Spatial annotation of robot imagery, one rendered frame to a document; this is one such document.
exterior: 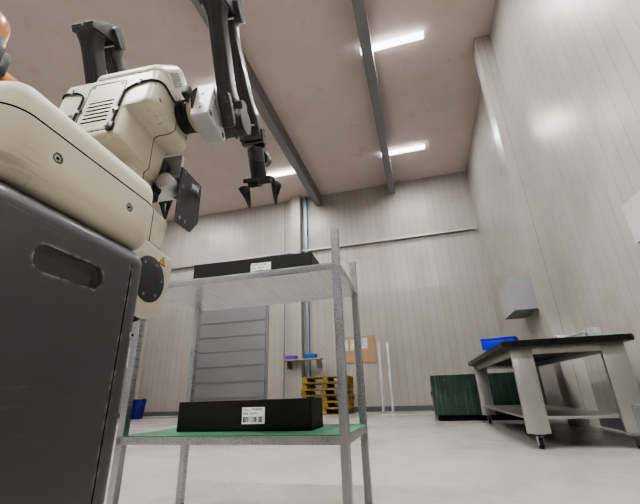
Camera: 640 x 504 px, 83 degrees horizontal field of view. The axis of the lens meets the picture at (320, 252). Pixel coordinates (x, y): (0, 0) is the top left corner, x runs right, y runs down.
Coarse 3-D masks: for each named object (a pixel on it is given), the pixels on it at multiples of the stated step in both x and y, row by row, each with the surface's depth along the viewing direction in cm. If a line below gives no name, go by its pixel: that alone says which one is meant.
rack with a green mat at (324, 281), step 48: (336, 240) 142; (192, 288) 156; (240, 288) 159; (288, 288) 161; (336, 288) 135; (192, 336) 191; (336, 336) 129; (192, 384) 182; (144, 432) 149; (192, 432) 142; (240, 432) 136; (288, 432) 130; (336, 432) 125
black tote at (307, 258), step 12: (204, 264) 169; (216, 264) 167; (228, 264) 166; (240, 264) 165; (252, 264) 163; (264, 264) 162; (276, 264) 160; (288, 264) 159; (300, 264) 158; (312, 264) 158; (204, 276) 167
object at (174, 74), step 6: (150, 66) 95; (156, 66) 95; (162, 66) 97; (168, 66) 100; (174, 66) 103; (120, 72) 97; (126, 72) 96; (132, 72) 96; (162, 72) 96; (168, 72) 98; (174, 72) 101; (180, 72) 104; (102, 78) 97; (108, 78) 97; (114, 78) 97; (168, 78) 97; (174, 78) 100; (180, 78) 104; (174, 84) 100; (180, 84) 103; (186, 84) 107; (180, 90) 103; (180, 96) 102
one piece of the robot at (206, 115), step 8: (200, 88) 92; (208, 88) 91; (200, 96) 90; (208, 96) 90; (216, 96) 93; (200, 104) 89; (208, 104) 88; (216, 104) 92; (192, 112) 88; (200, 112) 87; (208, 112) 87; (216, 112) 93; (192, 120) 89; (200, 120) 89; (208, 120) 89; (216, 120) 91; (200, 128) 91; (208, 128) 91; (216, 128) 91; (208, 136) 93; (216, 136) 93; (224, 136) 95; (208, 144) 96
